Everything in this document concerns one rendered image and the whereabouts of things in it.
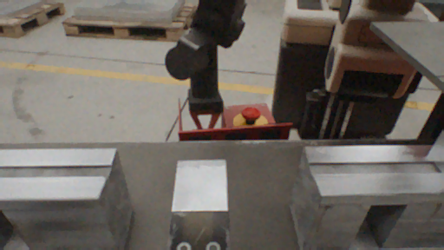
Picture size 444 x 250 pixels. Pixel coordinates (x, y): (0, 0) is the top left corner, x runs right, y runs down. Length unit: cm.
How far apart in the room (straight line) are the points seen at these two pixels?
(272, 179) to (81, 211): 22
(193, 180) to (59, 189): 12
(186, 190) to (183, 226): 3
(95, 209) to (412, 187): 26
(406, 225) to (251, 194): 16
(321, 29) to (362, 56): 31
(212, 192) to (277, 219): 16
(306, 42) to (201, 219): 110
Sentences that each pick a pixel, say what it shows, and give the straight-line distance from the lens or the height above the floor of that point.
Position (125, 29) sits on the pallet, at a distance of 320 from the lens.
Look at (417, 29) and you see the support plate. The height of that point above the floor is 100.
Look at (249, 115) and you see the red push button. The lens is 60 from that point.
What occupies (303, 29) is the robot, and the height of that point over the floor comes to 75.
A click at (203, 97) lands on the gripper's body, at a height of 84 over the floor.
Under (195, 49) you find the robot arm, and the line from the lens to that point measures 50.
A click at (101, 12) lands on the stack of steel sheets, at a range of 334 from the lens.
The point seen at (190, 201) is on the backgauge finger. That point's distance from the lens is 20.
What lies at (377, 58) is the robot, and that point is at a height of 79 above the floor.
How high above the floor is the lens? 116
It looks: 38 degrees down
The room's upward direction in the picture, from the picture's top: straight up
